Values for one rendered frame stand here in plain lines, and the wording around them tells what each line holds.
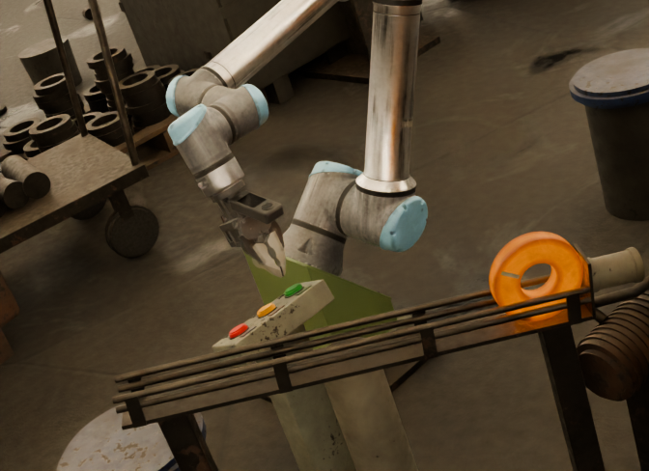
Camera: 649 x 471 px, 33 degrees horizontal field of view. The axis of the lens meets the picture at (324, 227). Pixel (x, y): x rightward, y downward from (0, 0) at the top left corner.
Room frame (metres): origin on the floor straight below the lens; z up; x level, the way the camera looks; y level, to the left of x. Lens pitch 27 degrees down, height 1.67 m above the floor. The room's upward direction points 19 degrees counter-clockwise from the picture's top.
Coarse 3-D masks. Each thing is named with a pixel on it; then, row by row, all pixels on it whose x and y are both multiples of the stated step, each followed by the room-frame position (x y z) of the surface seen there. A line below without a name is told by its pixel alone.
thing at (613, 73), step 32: (608, 64) 2.90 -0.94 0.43; (640, 64) 2.82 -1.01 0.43; (576, 96) 2.80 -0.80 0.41; (608, 96) 2.71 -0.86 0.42; (640, 96) 2.67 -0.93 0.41; (608, 128) 2.75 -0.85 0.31; (640, 128) 2.70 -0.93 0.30; (608, 160) 2.76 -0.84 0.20; (640, 160) 2.70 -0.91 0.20; (608, 192) 2.79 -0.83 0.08; (640, 192) 2.71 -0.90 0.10
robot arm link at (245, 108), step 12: (204, 96) 2.15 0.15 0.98; (216, 96) 2.13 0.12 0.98; (228, 96) 2.11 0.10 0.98; (240, 96) 2.10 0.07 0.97; (252, 96) 2.10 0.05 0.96; (216, 108) 2.07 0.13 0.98; (228, 108) 2.07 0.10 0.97; (240, 108) 2.08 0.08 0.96; (252, 108) 2.09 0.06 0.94; (264, 108) 2.10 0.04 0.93; (228, 120) 2.05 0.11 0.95; (240, 120) 2.06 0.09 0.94; (252, 120) 2.08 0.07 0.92; (264, 120) 2.11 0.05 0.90; (240, 132) 2.06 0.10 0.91
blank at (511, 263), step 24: (528, 240) 1.50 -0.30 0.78; (552, 240) 1.50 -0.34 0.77; (504, 264) 1.50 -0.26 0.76; (528, 264) 1.50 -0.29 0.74; (552, 264) 1.50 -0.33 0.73; (576, 264) 1.50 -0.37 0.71; (504, 288) 1.50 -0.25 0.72; (552, 288) 1.51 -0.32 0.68; (576, 288) 1.50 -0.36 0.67; (552, 312) 1.50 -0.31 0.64
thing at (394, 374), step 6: (420, 360) 2.39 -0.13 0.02; (426, 360) 2.40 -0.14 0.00; (396, 366) 2.39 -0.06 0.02; (402, 366) 2.39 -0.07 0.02; (408, 366) 2.38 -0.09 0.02; (414, 366) 2.37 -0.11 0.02; (420, 366) 2.38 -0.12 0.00; (384, 372) 2.39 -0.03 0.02; (390, 372) 2.38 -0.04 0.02; (396, 372) 2.37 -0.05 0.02; (402, 372) 2.36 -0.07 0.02; (408, 372) 2.36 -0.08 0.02; (390, 378) 2.35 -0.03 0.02; (396, 378) 2.34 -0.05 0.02; (402, 378) 2.34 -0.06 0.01; (390, 384) 2.32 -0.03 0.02; (396, 384) 2.33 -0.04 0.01
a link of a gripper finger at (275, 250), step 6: (270, 234) 1.96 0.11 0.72; (270, 240) 1.96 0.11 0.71; (276, 240) 1.96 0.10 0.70; (270, 246) 1.95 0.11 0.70; (276, 246) 1.95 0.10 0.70; (282, 246) 1.96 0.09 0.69; (270, 252) 1.98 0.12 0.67; (276, 252) 1.95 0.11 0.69; (282, 252) 1.95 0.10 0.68; (276, 258) 1.94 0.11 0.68; (282, 258) 1.95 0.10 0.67; (282, 264) 1.94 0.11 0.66; (282, 270) 1.94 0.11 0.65
